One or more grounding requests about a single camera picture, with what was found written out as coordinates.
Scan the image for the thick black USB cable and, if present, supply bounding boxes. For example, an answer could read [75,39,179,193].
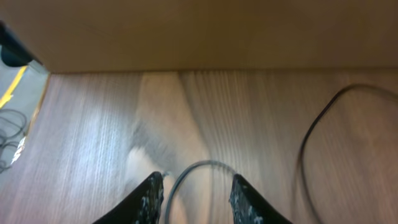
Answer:
[163,83,398,224]

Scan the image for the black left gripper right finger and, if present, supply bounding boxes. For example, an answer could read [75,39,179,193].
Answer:
[229,174,292,224]

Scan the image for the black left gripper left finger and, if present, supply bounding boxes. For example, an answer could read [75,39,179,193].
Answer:
[93,171,164,224]

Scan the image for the cables on floor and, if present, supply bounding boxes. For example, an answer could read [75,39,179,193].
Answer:
[0,108,29,174]

